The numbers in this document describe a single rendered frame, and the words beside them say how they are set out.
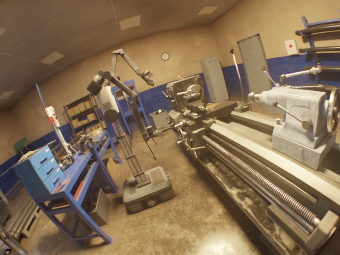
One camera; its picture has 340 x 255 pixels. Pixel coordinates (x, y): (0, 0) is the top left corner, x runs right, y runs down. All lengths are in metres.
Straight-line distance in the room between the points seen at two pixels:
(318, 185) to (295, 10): 3.86
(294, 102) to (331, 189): 0.46
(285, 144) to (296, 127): 0.12
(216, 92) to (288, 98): 5.00
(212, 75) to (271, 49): 2.47
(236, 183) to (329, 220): 0.90
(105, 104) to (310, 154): 1.70
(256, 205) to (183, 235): 0.78
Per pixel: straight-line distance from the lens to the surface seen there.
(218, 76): 5.80
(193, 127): 1.53
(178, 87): 2.26
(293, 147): 0.86
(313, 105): 0.79
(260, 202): 1.21
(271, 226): 1.10
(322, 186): 0.77
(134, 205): 1.92
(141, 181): 1.93
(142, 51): 5.69
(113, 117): 1.60
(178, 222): 1.70
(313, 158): 0.81
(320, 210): 0.86
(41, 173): 1.55
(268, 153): 0.92
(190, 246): 1.52
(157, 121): 4.23
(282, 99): 0.89
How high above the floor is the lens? 1.36
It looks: 17 degrees down
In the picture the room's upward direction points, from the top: 19 degrees counter-clockwise
